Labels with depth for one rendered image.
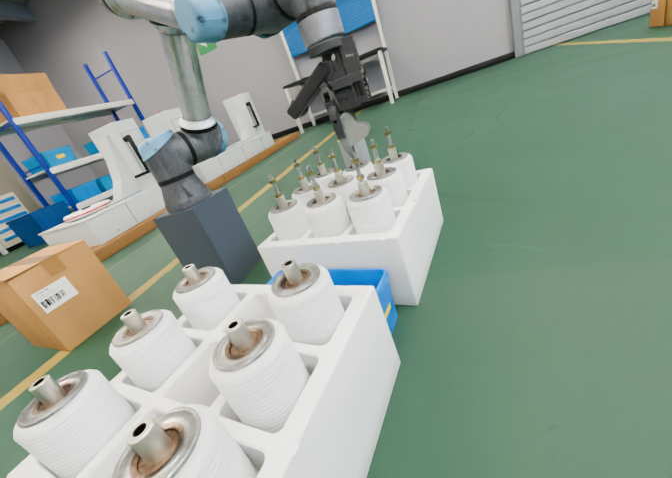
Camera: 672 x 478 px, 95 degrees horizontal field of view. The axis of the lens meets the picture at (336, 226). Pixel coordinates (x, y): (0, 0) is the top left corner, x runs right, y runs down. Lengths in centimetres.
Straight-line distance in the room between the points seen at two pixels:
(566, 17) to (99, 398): 577
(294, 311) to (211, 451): 18
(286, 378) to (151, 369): 25
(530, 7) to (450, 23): 100
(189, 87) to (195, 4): 49
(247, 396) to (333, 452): 13
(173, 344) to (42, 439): 16
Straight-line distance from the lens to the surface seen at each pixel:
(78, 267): 142
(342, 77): 61
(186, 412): 37
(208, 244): 107
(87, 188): 571
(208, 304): 60
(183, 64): 105
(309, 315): 44
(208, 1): 61
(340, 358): 43
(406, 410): 58
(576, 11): 579
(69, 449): 55
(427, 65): 563
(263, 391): 38
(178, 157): 109
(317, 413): 40
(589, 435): 56
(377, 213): 65
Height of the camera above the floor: 47
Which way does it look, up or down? 23 degrees down
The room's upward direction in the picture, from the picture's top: 21 degrees counter-clockwise
